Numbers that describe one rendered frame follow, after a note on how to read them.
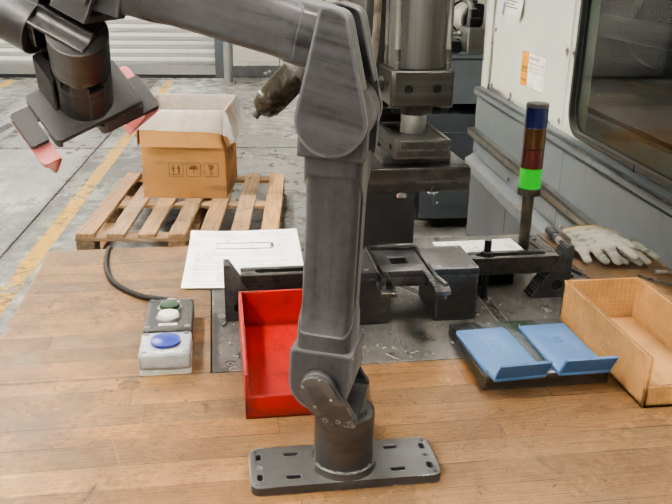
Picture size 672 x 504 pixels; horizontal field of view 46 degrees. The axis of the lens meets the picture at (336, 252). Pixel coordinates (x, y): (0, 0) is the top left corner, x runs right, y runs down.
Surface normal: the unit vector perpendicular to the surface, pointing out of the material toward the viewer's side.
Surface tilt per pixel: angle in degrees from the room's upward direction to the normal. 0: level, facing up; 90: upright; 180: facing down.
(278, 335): 0
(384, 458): 0
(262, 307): 90
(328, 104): 90
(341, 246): 90
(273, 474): 0
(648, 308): 90
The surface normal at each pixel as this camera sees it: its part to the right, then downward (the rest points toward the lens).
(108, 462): 0.01, -0.94
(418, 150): 0.14, 0.35
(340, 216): -0.16, 0.42
